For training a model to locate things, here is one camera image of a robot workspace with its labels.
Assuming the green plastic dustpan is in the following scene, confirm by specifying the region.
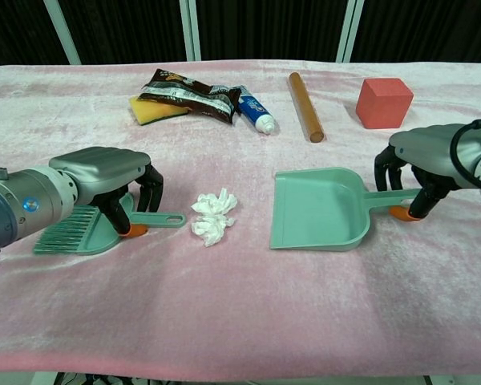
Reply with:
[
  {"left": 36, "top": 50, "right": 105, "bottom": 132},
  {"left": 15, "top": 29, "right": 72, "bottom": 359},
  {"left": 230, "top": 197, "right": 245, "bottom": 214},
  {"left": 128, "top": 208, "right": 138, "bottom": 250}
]
[{"left": 269, "top": 167, "right": 424, "bottom": 252}]

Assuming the pink velvet tablecloth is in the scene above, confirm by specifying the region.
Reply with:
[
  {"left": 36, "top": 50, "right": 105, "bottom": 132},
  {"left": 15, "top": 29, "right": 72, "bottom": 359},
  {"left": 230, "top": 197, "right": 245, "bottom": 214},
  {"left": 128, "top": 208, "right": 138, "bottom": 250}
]
[{"left": 0, "top": 59, "right": 481, "bottom": 381}]

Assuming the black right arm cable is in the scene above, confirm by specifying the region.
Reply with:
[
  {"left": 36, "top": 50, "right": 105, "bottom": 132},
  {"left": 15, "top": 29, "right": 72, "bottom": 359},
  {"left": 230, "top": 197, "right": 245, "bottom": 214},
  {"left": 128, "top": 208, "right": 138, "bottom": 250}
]
[{"left": 450, "top": 115, "right": 481, "bottom": 190}]

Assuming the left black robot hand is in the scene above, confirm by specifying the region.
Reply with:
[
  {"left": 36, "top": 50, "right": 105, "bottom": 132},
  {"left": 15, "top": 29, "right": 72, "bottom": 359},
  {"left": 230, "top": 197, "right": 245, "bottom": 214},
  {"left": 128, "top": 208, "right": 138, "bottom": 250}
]
[{"left": 48, "top": 146, "right": 165, "bottom": 238}]

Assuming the white metal frame post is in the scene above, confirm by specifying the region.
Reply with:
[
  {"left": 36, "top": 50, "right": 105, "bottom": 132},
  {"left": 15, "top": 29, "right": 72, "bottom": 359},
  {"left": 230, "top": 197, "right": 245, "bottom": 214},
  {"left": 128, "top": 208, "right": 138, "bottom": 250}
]
[
  {"left": 178, "top": 0, "right": 202, "bottom": 63},
  {"left": 336, "top": 0, "right": 366, "bottom": 63},
  {"left": 42, "top": 0, "right": 83, "bottom": 66}
]

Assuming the red foam cube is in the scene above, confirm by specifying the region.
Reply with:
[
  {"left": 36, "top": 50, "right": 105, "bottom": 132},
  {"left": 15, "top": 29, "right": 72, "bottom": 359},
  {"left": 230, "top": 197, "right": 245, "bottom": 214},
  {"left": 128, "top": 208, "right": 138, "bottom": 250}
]
[{"left": 355, "top": 78, "right": 414, "bottom": 130}]

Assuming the yellow green sponge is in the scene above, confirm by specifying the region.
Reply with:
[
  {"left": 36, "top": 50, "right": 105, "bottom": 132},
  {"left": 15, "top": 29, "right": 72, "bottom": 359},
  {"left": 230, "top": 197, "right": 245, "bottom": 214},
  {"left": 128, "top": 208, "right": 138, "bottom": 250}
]
[{"left": 128, "top": 95, "right": 188, "bottom": 127}]

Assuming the white paper ball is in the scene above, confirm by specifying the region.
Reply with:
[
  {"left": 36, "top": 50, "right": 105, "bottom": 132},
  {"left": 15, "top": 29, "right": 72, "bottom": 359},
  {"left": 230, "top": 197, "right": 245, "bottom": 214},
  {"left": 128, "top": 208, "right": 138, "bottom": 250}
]
[
  {"left": 190, "top": 213, "right": 236, "bottom": 248},
  {"left": 191, "top": 187, "right": 241, "bottom": 217}
]

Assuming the brown snack wrapper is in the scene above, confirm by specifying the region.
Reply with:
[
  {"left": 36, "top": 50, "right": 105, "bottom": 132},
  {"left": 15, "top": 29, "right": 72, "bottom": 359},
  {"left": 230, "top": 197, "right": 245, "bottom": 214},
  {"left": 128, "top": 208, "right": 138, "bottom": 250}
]
[{"left": 138, "top": 68, "right": 242, "bottom": 126}]

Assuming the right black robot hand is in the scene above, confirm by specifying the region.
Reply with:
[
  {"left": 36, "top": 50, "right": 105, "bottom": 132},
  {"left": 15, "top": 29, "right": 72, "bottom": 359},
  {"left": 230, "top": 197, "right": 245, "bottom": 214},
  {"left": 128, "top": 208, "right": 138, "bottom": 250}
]
[{"left": 374, "top": 123, "right": 466, "bottom": 222}]

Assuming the green hand brush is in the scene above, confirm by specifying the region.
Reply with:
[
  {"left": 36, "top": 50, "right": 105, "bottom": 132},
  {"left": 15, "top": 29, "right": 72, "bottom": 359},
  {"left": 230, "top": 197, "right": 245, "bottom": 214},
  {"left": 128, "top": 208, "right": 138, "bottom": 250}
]
[{"left": 32, "top": 191, "right": 188, "bottom": 257}]

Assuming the blue white toothpaste tube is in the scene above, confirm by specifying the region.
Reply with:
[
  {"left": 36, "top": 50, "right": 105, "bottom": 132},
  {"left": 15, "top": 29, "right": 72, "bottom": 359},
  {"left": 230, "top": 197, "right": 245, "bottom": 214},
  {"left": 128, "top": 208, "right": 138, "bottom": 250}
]
[{"left": 231, "top": 85, "right": 277, "bottom": 136}]

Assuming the wooden rolling pin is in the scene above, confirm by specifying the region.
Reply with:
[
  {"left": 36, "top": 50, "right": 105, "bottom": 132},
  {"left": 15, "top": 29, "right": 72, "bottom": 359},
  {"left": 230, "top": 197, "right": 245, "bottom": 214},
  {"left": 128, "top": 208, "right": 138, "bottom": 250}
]
[{"left": 288, "top": 71, "right": 326, "bottom": 144}]

